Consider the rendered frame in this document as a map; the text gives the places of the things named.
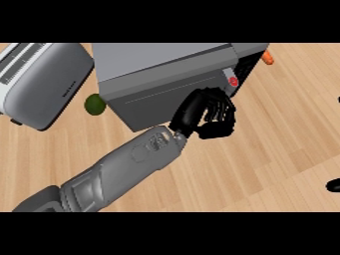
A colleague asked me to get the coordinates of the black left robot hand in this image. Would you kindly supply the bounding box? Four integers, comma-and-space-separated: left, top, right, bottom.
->
169, 87, 237, 140

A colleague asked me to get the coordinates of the grey microwave door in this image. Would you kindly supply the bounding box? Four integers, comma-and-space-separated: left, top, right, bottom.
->
98, 68, 240, 132

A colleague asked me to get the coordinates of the grey microwave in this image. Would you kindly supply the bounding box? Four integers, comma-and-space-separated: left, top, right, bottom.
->
91, 43, 271, 99

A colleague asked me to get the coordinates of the orange carrot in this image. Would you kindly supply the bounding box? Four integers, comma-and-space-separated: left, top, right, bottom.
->
261, 49, 276, 66

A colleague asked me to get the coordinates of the green round fruit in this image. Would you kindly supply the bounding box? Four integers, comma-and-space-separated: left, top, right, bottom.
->
84, 93, 109, 117

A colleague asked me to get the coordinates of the silver toaster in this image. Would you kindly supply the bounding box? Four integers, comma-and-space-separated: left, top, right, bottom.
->
0, 43, 97, 131

